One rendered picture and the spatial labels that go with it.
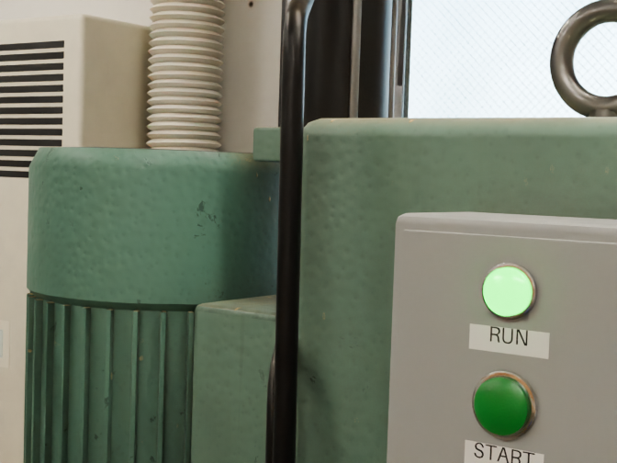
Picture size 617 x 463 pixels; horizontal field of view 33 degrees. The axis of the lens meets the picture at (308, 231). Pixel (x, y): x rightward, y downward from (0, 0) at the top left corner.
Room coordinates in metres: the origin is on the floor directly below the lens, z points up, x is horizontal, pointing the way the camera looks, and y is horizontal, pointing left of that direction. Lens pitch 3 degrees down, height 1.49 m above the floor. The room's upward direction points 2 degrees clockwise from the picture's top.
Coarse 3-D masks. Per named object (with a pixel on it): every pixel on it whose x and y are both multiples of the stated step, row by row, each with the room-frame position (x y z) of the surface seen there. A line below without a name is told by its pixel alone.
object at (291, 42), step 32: (288, 32) 0.46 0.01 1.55; (288, 64) 0.46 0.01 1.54; (288, 96) 0.46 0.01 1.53; (288, 128) 0.45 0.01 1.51; (288, 160) 0.45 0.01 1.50; (288, 192) 0.45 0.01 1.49; (288, 224) 0.45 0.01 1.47; (288, 256) 0.45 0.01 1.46; (288, 288) 0.45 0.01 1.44; (288, 320) 0.45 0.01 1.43; (288, 352) 0.45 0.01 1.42; (288, 384) 0.45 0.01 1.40; (288, 416) 0.45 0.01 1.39; (288, 448) 0.45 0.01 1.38
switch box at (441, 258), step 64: (448, 256) 0.38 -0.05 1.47; (512, 256) 0.37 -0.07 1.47; (576, 256) 0.35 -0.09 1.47; (448, 320) 0.38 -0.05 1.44; (512, 320) 0.37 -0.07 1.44; (576, 320) 0.35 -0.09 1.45; (448, 384) 0.38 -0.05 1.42; (576, 384) 0.35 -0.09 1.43; (448, 448) 0.38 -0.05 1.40; (576, 448) 0.35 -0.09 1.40
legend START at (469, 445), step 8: (472, 448) 0.37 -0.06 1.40; (480, 448) 0.37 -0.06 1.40; (488, 448) 0.37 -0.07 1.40; (496, 448) 0.37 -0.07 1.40; (504, 448) 0.37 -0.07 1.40; (512, 448) 0.37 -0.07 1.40; (472, 456) 0.37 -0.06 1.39; (480, 456) 0.37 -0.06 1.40; (488, 456) 0.37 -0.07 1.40; (496, 456) 0.37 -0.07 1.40; (504, 456) 0.37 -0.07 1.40; (512, 456) 0.37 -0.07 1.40; (520, 456) 0.36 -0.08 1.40; (528, 456) 0.36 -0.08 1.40; (536, 456) 0.36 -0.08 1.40
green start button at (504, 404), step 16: (480, 384) 0.37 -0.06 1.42; (496, 384) 0.36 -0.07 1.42; (512, 384) 0.36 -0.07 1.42; (528, 384) 0.36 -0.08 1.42; (480, 400) 0.37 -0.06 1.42; (496, 400) 0.36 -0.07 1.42; (512, 400) 0.36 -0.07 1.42; (528, 400) 0.36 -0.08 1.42; (480, 416) 0.37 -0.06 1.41; (496, 416) 0.36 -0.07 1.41; (512, 416) 0.36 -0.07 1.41; (528, 416) 0.36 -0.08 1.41; (496, 432) 0.36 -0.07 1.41; (512, 432) 0.36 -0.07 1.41
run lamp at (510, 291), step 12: (504, 264) 0.37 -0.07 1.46; (516, 264) 0.36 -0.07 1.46; (492, 276) 0.37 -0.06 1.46; (504, 276) 0.36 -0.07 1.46; (516, 276) 0.36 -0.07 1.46; (528, 276) 0.36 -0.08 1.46; (492, 288) 0.36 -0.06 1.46; (504, 288) 0.36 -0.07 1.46; (516, 288) 0.36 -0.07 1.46; (528, 288) 0.36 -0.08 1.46; (492, 300) 0.36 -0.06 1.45; (504, 300) 0.36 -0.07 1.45; (516, 300) 0.36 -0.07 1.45; (528, 300) 0.36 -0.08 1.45; (492, 312) 0.37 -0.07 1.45; (504, 312) 0.36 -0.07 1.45; (516, 312) 0.36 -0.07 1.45; (528, 312) 0.36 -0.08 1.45
